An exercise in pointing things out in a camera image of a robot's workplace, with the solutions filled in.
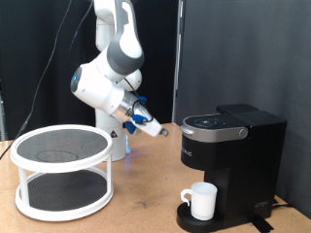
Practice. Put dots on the white ceramic mug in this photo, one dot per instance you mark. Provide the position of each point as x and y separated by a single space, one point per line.
202 200

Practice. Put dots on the black curtain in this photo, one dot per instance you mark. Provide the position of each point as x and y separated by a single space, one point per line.
26 48

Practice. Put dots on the black Keurig coffee machine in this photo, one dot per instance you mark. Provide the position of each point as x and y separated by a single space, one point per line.
243 155

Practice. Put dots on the grey metal frame post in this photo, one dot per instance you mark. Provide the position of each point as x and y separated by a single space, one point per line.
177 64

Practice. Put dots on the black tape strip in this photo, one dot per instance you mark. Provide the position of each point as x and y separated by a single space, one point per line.
260 224

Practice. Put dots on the white two-tier turntable stand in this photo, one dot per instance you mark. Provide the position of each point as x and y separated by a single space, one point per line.
61 161

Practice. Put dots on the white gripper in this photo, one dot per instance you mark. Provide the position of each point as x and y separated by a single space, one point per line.
149 124

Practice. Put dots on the blue-mounted wrist camera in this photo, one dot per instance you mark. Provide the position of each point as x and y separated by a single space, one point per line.
131 126

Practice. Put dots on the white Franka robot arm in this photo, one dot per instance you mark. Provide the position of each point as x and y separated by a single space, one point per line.
107 74

